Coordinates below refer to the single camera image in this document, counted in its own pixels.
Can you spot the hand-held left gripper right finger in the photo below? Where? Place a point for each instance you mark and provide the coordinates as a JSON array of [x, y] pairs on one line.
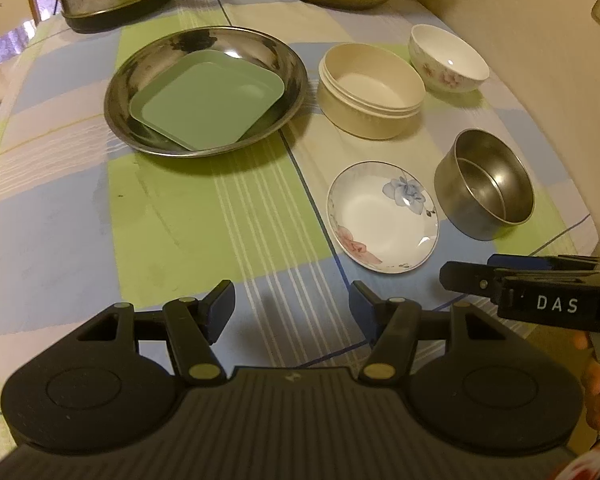
[[362, 307]]

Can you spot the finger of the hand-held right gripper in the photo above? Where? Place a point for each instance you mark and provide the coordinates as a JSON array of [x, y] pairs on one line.
[[510, 260], [467, 277]]

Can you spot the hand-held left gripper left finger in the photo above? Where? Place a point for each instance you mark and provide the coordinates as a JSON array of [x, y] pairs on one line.
[[219, 305]]

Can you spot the stainless steel bowl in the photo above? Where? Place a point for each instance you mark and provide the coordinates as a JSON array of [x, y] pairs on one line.
[[485, 190]]

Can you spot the small floral ceramic plate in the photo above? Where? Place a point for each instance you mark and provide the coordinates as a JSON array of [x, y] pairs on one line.
[[375, 220]]

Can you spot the green square plate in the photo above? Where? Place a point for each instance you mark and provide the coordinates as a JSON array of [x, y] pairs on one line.
[[200, 105]]

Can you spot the white floral ceramic bowl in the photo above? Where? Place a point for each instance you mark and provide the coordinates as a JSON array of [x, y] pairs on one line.
[[450, 62]]

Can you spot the cream plastic bowl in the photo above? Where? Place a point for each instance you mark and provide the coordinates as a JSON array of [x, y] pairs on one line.
[[365, 90]]

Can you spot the large steel basin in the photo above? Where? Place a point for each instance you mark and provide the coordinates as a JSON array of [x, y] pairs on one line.
[[150, 65]]

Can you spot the person's right hand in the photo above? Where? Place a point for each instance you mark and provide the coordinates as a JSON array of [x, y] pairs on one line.
[[597, 385]]

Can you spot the checked pastel tablecloth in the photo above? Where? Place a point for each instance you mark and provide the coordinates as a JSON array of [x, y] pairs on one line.
[[180, 210]]

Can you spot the cream wooden chair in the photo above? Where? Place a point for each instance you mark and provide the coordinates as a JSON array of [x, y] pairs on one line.
[[0, 35]]

